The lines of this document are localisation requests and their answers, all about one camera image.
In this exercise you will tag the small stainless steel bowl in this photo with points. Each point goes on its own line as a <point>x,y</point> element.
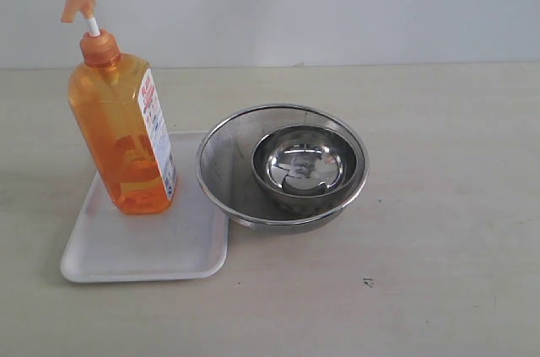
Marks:
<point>306,168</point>

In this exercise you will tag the white rectangular plastic tray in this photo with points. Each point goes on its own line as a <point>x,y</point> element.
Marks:
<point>189,240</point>

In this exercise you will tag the steel mesh colander basin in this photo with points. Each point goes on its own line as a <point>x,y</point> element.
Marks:
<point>224,167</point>

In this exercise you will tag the orange pump soap bottle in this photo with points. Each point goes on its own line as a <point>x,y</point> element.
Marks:
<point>115,102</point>

